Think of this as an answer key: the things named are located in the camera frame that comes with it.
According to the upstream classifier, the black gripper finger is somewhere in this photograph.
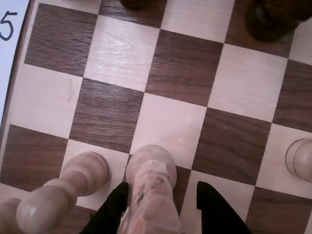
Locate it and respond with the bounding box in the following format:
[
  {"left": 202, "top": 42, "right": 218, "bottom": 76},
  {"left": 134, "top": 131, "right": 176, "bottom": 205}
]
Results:
[
  {"left": 80, "top": 182, "right": 129, "bottom": 234},
  {"left": 196, "top": 181, "right": 252, "bottom": 234}
]

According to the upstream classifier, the white number label strip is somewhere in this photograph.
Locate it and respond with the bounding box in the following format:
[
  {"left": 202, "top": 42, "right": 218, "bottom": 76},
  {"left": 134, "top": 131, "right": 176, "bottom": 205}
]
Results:
[{"left": 0, "top": 0, "right": 31, "bottom": 127}]

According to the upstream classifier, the light wooden knight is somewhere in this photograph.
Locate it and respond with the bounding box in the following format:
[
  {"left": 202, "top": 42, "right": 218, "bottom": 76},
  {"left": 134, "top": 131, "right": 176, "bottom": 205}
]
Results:
[{"left": 118, "top": 145, "right": 181, "bottom": 234}]

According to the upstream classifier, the dark wooden knight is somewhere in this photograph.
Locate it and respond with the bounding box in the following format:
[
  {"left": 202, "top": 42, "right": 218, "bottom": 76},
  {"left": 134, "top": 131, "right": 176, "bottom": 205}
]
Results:
[{"left": 244, "top": 0, "right": 307, "bottom": 42}]

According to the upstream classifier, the light wooden pawn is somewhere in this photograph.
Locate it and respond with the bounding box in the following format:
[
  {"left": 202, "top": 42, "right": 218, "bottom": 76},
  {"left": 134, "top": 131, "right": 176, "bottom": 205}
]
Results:
[
  {"left": 0, "top": 196, "right": 22, "bottom": 234},
  {"left": 285, "top": 138, "right": 312, "bottom": 184},
  {"left": 16, "top": 151, "right": 110, "bottom": 234}
]

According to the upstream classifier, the wooden chessboard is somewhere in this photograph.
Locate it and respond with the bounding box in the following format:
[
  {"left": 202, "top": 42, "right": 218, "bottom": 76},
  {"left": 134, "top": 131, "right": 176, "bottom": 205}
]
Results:
[{"left": 0, "top": 0, "right": 312, "bottom": 234}]

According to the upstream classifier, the dark wooden pawn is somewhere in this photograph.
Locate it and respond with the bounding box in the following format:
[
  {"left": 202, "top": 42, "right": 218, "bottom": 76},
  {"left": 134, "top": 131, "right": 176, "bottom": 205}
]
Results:
[{"left": 118, "top": 0, "right": 150, "bottom": 11}]

